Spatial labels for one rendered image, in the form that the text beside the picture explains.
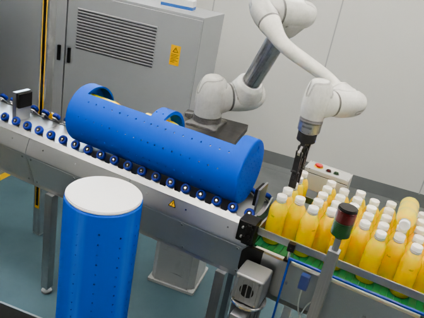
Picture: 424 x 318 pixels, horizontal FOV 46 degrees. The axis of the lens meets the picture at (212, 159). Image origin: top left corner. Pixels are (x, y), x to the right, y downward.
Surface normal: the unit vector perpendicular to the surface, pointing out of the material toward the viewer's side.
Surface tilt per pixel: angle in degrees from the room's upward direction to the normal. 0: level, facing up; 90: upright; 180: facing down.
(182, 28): 90
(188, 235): 109
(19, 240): 0
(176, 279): 90
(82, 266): 90
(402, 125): 90
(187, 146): 61
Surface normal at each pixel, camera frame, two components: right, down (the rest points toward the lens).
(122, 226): 0.63, 0.41
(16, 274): 0.18, -0.90
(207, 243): -0.46, 0.58
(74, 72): -0.31, 0.33
